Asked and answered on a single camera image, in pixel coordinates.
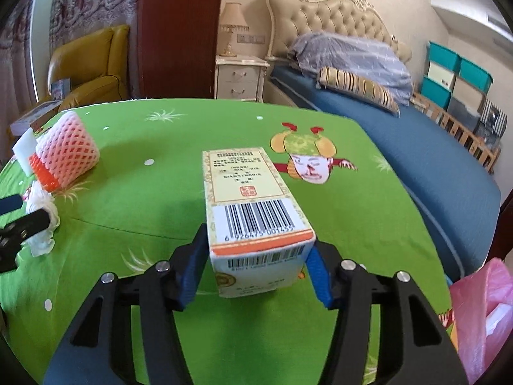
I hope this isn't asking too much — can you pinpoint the yellow armchair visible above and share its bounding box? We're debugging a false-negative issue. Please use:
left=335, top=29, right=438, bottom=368
left=47, top=24, right=131, bottom=111

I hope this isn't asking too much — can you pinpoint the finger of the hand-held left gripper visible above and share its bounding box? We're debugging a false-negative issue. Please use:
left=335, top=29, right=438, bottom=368
left=0, top=194, right=24, bottom=216
left=0, top=209, right=51, bottom=252

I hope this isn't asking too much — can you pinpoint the pink plastic bag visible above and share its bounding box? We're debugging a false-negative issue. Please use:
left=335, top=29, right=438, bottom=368
left=449, top=259, right=513, bottom=385

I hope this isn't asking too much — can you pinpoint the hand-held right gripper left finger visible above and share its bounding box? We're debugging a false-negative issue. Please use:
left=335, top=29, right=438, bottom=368
left=43, top=222, right=211, bottom=385

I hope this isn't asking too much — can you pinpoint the grey blue duvet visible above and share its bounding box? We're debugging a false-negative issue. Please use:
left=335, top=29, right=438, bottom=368
left=289, top=33, right=414, bottom=106

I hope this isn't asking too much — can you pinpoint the black white striped bag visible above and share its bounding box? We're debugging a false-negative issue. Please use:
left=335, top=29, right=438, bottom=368
left=480, top=99, right=509, bottom=139

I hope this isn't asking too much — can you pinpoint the white foam block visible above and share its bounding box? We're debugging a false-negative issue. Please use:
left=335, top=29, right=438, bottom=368
left=12, top=128, right=39, bottom=176

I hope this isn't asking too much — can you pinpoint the flat cardboard box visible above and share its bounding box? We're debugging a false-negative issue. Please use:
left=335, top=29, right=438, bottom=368
left=10, top=102, right=62, bottom=137

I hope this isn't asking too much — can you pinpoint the beige table lamp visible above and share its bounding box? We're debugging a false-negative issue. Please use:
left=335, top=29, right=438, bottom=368
left=218, top=2, right=251, bottom=57

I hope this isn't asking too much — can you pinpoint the beige tufted headboard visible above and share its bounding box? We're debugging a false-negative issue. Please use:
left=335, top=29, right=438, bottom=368
left=266, top=0, right=413, bottom=63

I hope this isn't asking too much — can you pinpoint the wooden bed rail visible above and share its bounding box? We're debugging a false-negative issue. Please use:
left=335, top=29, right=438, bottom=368
left=411, top=92, right=501, bottom=173

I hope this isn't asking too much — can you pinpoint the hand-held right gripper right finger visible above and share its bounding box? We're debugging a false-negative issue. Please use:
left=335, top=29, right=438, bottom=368
left=305, top=241, right=469, bottom=385

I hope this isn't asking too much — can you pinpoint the blue bed mattress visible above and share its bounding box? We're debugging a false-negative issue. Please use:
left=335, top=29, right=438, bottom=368
left=270, top=66, right=502, bottom=285

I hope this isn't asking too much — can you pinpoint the white plastic bag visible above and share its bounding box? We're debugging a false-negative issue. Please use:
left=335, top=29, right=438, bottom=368
left=25, top=180, right=61, bottom=258

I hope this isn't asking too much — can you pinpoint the striped pillow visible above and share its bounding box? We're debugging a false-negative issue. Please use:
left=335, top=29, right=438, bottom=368
left=316, top=66, right=401, bottom=118

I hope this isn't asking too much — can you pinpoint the brown wooden wardrobe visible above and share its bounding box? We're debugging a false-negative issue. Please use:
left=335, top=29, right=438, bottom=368
left=137, top=0, right=226, bottom=101

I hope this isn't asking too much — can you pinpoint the white nightstand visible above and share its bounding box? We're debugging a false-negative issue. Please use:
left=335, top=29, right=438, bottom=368
left=214, top=55, right=270, bottom=103

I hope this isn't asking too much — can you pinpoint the stack of teal storage boxes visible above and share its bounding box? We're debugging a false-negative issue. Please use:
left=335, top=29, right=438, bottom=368
left=421, top=41, right=493, bottom=123

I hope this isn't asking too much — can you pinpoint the cream medicine box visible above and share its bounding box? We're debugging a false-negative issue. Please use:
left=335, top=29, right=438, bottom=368
left=201, top=146, right=317, bottom=299

